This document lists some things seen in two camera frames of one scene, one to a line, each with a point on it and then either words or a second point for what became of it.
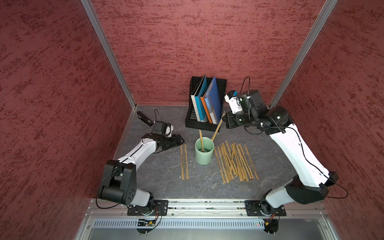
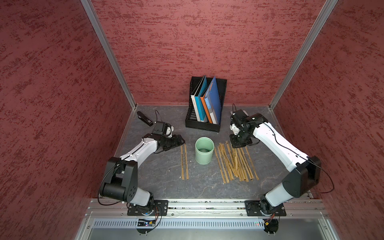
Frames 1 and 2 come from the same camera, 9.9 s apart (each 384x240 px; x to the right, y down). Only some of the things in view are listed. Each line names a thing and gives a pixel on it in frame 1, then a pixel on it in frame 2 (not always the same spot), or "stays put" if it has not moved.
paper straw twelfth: [219, 126] -> [242, 159]
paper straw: [236, 159] stays put
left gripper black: [174, 143] stays put
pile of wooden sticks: [246, 161] stays put
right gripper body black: [238, 119] -> [240, 139]
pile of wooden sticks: [229, 158] stays put
